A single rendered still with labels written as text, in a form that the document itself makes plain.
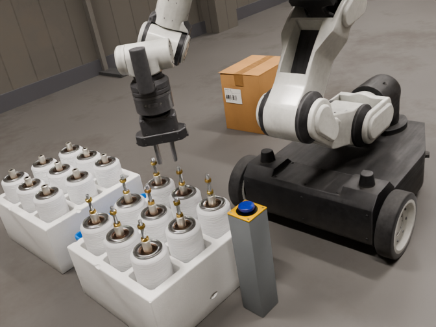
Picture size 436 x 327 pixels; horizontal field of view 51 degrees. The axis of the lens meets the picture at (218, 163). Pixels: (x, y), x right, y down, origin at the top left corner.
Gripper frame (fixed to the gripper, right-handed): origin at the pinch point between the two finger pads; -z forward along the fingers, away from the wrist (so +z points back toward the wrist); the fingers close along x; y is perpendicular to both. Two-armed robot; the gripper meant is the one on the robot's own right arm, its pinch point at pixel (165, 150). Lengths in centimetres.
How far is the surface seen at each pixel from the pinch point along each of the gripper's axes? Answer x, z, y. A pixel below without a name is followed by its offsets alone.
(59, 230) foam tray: -41, -32, 25
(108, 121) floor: -44, -48, 160
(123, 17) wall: -36, -11, 304
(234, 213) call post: 13.6, -15.9, -8.7
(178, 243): -1.7, -24.5, -4.6
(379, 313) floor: 45, -47, -19
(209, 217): 7.4, -23.4, 3.0
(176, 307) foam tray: -4.9, -36.5, -14.4
